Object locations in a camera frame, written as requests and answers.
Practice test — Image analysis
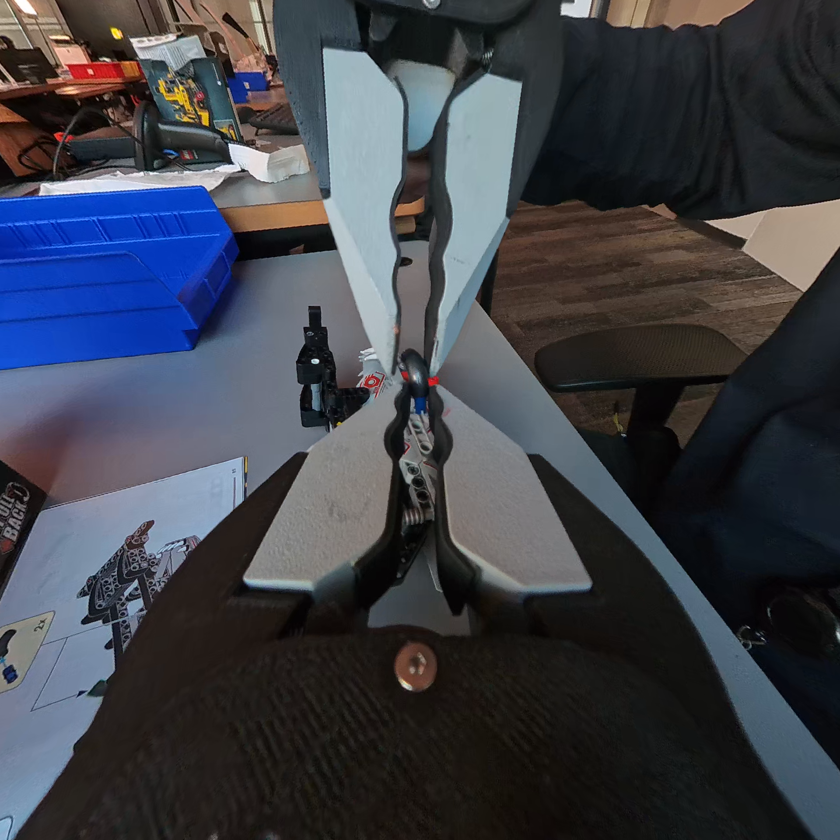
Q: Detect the dark key bunch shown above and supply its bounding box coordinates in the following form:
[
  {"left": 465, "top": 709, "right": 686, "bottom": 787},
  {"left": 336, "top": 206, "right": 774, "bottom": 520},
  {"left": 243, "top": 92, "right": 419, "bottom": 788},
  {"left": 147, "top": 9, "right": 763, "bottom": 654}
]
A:
[{"left": 735, "top": 587, "right": 840, "bottom": 664}]

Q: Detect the white red lego panel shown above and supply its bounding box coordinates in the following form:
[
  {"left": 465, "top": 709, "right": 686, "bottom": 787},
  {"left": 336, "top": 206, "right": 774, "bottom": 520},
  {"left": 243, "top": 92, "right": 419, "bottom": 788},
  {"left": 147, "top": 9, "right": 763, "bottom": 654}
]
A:
[{"left": 354, "top": 348, "right": 399, "bottom": 404}]

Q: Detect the grey lego technic assembly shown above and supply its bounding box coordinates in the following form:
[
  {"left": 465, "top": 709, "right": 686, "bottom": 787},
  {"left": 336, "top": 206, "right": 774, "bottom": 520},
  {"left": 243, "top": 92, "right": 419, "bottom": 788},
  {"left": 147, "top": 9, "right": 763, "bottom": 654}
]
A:
[{"left": 392, "top": 394, "right": 448, "bottom": 581}]

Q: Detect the lego instruction booklet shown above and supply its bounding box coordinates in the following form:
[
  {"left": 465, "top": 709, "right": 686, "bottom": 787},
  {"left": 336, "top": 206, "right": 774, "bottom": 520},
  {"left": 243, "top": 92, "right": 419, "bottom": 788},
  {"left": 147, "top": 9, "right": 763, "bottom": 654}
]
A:
[{"left": 0, "top": 456, "right": 249, "bottom": 818}]

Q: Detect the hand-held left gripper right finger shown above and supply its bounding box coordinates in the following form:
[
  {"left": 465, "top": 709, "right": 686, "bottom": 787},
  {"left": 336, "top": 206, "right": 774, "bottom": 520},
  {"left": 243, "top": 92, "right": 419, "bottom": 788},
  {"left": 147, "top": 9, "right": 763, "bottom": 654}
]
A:
[{"left": 427, "top": 387, "right": 593, "bottom": 616}]

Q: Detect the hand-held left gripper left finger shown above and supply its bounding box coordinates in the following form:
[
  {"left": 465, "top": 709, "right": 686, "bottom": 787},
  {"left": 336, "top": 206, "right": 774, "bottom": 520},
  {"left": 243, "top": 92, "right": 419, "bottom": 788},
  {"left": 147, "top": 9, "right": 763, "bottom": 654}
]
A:
[{"left": 243, "top": 391, "right": 404, "bottom": 595}]

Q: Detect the black printed lego box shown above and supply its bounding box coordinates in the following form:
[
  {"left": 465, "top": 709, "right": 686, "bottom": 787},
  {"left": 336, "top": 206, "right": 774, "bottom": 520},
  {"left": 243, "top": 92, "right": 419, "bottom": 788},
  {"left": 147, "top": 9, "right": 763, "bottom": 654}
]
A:
[{"left": 0, "top": 459, "right": 48, "bottom": 595}]

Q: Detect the dark grey lego piece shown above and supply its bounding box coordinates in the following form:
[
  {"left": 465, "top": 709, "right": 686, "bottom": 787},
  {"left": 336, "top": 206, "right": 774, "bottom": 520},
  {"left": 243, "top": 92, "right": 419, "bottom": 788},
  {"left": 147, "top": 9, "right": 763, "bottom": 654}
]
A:
[{"left": 397, "top": 349, "right": 438, "bottom": 416}]

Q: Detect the black chair armrest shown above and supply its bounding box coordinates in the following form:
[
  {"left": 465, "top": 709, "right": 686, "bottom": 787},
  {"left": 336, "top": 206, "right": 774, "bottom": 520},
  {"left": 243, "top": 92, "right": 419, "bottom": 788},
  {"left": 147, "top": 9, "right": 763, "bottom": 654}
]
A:
[{"left": 535, "top": 323, "right": 749, "bottom": 435}]

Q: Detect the black barcode scanner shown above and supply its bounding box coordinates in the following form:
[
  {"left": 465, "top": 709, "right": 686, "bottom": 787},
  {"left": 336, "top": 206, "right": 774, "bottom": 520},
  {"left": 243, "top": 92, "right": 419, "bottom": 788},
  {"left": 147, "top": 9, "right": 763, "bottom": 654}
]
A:
[{"left": 133, "top": 100, "right": 232, "bottom": 173}]

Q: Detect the yellow vehicle lego box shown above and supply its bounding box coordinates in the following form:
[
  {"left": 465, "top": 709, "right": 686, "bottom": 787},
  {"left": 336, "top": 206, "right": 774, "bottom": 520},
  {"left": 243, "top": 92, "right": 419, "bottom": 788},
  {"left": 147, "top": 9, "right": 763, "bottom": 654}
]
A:
[{"left": 141, "top": 56, "right": 245, "bottom": 142}]

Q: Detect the large blue plastic bin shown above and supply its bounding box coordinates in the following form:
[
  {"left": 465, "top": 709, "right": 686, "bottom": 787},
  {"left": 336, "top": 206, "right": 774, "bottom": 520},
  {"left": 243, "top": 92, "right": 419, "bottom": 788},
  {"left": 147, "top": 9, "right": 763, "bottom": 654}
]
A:
[{"left": 0, "top": 185, "right": 240, "bottom": 371}]

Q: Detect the person's right forearm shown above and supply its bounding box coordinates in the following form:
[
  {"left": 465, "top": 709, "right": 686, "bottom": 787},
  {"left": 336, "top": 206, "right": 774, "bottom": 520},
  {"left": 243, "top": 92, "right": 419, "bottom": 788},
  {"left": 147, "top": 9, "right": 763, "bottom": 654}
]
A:
[{"left": 521, "top": 13, "right": 840, "bottom": 221}]

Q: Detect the white paper sheet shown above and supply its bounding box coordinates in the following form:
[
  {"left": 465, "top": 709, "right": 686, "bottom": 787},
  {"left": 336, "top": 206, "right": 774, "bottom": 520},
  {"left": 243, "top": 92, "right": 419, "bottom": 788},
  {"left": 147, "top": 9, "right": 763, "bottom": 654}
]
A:
[{"left": 39, "top": 164, "right": 244, "bottom": 198}]

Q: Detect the red plastic bin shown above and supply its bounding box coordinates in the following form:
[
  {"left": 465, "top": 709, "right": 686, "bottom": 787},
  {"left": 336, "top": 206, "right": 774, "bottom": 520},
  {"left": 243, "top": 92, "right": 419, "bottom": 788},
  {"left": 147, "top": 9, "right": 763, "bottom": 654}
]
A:
[{"left": 66, "top": 61, "right": 142, "bottom": 80}]

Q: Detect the person's dark clothed body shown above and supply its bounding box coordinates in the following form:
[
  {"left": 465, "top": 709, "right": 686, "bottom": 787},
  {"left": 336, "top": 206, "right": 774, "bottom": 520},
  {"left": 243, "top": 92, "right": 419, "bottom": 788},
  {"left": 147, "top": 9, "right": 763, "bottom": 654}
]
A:
[{"left": 577, "top": 262, "right": 840, "bottom": 769}]

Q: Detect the black cable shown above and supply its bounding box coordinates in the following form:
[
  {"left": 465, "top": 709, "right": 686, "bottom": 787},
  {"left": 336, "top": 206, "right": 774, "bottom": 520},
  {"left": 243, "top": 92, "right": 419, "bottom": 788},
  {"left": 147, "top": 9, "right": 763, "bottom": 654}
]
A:
[{"left": 16, "top": 108, "right": 135, "bottom": 178}]

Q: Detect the black lego technic assembly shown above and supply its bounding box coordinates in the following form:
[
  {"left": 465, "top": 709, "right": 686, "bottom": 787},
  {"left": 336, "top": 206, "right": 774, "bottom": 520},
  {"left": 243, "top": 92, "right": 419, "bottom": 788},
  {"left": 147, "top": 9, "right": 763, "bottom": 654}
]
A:
[{"left": 295, "top": 305, "right": 360, "bottom": 431}]

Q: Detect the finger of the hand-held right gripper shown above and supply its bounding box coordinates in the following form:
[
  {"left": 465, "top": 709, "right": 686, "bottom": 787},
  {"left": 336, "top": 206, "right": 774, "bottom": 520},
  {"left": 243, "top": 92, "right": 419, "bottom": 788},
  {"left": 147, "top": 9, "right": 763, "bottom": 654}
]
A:
[
  {"left": 322, "top": 46, "right": 409, "bottom": 376},
  {"left": 423, "top": 69, "right": 525, "bottom": 380}
]

